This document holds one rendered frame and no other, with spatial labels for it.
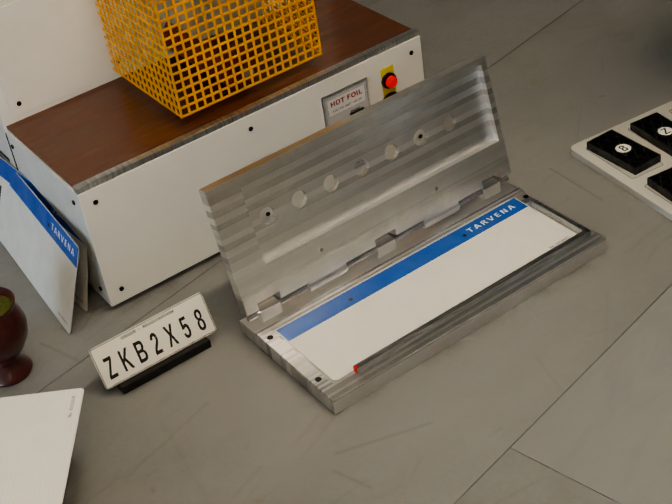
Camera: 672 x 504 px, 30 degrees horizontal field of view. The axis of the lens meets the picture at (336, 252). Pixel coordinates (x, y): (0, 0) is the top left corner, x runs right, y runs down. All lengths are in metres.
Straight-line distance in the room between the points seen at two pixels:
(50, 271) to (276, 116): 0.37
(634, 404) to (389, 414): 0.28
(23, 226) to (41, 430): 0.49
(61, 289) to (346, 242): 0.38
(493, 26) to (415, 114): 0.61
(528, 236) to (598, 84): 0.44
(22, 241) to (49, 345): 0.20
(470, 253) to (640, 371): 0.29
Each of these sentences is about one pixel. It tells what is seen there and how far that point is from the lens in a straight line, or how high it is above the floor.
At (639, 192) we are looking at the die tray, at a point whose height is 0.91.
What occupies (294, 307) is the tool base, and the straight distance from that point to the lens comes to 1.60.
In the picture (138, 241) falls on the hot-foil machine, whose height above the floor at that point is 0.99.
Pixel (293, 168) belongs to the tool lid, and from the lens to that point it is 1.57.
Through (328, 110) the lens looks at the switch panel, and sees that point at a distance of 1.75.
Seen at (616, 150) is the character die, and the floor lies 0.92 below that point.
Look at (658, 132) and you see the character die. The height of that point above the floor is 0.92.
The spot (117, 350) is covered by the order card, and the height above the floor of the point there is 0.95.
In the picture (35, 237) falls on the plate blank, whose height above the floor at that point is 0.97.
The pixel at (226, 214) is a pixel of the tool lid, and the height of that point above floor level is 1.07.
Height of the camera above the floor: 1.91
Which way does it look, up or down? 36 degrees down
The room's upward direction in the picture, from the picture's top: 9 degrees counter-clockwise
